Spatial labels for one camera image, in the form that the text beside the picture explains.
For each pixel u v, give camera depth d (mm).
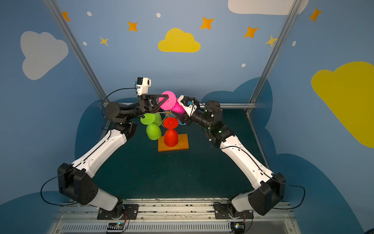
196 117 584
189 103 526
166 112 778
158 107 549
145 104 538
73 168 427
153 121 718
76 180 403
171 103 539
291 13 716
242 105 1170
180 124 718
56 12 707
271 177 415
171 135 755
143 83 555
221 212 745
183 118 592
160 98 556
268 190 392
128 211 746
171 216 733
